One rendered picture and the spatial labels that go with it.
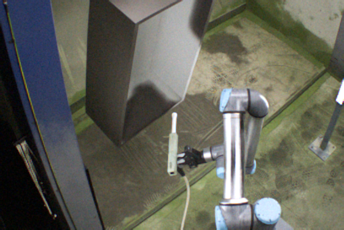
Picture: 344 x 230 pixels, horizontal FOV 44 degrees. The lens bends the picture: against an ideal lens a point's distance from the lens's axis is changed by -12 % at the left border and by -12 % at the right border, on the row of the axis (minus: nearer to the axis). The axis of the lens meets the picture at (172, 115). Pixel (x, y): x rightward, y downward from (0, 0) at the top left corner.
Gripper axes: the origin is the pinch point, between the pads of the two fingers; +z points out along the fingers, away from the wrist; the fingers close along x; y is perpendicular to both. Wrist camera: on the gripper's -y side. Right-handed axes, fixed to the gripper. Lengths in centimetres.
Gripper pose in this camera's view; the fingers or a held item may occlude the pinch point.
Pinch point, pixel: (172, 160)
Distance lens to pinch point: 296.3
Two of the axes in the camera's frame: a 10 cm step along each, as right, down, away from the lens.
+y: 3.7, 6.4, 6.7
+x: 0.2, -7.3, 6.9
